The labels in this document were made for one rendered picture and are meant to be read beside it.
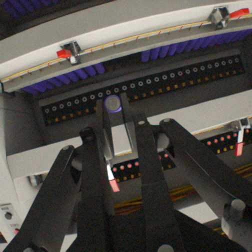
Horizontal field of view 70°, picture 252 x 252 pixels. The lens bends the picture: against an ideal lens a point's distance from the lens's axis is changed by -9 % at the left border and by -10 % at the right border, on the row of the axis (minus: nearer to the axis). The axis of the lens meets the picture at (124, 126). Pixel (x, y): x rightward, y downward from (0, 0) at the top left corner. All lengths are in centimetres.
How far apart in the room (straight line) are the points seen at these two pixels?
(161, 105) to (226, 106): 21
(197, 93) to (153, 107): 13
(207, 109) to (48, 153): 29
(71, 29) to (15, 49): 10
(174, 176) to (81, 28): 46
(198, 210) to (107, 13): 40
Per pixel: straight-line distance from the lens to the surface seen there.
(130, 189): 60
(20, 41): 37
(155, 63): 48
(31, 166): 39
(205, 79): 53
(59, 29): 35
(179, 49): 46
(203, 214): 45
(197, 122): 35
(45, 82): 44
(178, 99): 54
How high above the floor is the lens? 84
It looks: 13 degrees up
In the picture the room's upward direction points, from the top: 164 degrees clockwise
